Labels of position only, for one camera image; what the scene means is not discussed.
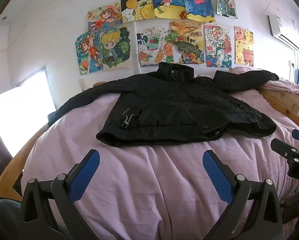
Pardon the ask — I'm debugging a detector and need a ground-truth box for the folded pink blanket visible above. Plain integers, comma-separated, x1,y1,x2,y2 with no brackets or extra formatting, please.
261,78,299,98

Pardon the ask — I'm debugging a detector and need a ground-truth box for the pink bed sheet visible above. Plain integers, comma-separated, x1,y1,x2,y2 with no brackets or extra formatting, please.
21,66,299,240

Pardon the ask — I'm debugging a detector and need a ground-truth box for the black padded jacket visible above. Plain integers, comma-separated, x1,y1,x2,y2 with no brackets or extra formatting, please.
48,62,280,147

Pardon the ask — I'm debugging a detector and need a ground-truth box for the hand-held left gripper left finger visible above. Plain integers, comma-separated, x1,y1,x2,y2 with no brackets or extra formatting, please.
18,149,100,240

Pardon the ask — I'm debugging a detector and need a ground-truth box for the person's leg in jeans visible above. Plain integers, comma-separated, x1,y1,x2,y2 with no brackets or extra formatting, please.
0,199,24,240

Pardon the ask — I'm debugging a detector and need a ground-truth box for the white air conditioner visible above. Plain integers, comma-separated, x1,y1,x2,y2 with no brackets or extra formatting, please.
268,14,299,50

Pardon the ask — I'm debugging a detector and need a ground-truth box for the bright window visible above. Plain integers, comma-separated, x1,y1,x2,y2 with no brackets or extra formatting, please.
0,66,57,158

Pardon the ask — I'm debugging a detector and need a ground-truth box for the group of colourful wall drawings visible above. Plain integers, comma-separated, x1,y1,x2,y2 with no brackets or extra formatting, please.
75,0,254,76

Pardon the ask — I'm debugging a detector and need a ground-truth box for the wooden bed frame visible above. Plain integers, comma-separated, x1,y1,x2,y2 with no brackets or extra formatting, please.
0,81,299,205

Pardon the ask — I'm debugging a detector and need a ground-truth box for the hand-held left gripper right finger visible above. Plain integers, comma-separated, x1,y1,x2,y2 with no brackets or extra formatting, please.
202,149,283,240

